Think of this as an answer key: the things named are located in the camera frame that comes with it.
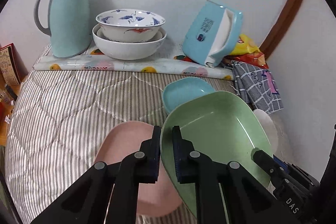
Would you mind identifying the light blue thermos jug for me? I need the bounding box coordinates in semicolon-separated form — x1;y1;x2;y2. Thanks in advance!
34;0;91;59

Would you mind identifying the white ceramic bowl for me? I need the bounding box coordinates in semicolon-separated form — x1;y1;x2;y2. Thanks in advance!
253;109;278;154

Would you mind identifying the grey checked folded cloth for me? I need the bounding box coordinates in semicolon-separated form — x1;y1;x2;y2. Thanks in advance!
222;60;284;114

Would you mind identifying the light blue square plate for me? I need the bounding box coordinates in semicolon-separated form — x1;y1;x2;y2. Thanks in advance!
162;77;215;114

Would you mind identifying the striped quilted table cover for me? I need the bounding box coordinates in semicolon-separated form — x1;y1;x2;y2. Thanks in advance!
5;67;179;223

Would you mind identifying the fruit print plastic mat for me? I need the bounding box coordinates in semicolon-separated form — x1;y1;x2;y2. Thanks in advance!
34;39;234;80

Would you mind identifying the brown wooden door frame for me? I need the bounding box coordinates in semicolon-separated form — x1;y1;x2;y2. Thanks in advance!
260;0;303;60

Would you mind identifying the wooden side table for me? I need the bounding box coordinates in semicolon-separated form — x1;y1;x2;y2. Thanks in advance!
1;75;27;146

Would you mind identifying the green square plate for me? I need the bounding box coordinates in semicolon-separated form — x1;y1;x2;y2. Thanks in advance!
161;91;273;214

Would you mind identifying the blue patterned porcelain bowl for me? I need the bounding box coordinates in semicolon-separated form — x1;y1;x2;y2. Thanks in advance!
96;9;166;43

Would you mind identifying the red snack bag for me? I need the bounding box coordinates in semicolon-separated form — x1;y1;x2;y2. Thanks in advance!
226;51;269;69

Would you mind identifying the large white porcelain bowl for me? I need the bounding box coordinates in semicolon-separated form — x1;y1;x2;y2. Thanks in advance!
92;24;167;60

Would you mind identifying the pink square plate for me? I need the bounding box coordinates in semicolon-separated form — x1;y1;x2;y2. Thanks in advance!
94;121;182;217

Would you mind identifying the light blue electric kettle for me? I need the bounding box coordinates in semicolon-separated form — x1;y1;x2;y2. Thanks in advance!
182;0;243;67

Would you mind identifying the yellow chips bag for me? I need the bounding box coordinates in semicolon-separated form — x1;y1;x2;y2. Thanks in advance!
229;34;260;56

